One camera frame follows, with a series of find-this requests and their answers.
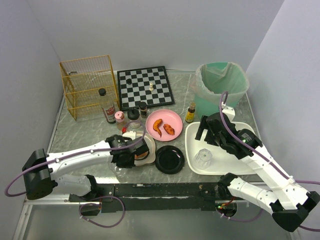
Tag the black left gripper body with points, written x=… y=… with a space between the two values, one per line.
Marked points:
x=143 y=150

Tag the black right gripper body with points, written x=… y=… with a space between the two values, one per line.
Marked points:
x=208 y=132

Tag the clear drinking glass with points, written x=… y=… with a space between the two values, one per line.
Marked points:
x=119 y=172

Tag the beige bowl with handles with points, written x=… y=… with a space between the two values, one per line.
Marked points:
x=151 y=157

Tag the clear faceted glass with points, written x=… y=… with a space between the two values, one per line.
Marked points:
x=203 y=159

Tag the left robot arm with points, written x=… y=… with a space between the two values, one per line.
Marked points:
x=44 y=172

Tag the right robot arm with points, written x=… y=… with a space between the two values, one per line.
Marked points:
x=288 y=202

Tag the yellow label sauce bottle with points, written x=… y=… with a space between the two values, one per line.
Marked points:
x=189 y=117

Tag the orange fried nugget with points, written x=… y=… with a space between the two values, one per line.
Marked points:
x=141 y=156

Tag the white plastic tray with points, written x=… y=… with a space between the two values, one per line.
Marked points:
x=222 y=162

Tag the red fried chicken piece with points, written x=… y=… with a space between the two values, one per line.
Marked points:
x=168 y=129

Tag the pink plate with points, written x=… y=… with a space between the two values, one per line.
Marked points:
x=168 y=117

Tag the pink lid spice jar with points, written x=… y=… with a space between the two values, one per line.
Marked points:
x=120 y=120

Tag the orange chicken wing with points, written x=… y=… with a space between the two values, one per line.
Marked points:
x=156 y=126

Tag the black lid seasoning jar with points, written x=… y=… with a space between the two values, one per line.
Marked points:
x=133 y=115

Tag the black plate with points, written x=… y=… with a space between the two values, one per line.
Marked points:
x=169 y=159

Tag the green plastic trash bin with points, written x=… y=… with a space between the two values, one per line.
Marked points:
x=212 y=105

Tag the clear trash bag liner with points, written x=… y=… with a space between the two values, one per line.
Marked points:
x=222 y=77

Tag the small dark pepper shaker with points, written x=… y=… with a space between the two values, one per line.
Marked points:
x=143 y=108

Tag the clear vinegar bottle red label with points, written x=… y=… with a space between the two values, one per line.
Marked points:
x=107 y=105

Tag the white chess pawn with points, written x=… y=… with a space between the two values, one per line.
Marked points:
x=151 y=86

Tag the black white chessboard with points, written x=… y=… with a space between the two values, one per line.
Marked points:
x=130 y=95

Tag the black chess pawn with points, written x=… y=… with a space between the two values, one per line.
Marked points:
x=129 y=81

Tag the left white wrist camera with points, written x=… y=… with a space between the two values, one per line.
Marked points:
x=131 y=134

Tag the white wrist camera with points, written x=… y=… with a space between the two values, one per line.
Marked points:
x=228 y=111
x=131 y=134

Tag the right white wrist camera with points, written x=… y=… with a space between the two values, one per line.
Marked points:
x=228 y=111

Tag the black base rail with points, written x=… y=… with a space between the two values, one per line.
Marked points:
x=156 y=196

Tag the yellow wire basket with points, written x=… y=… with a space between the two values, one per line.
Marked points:
x=82 y=78

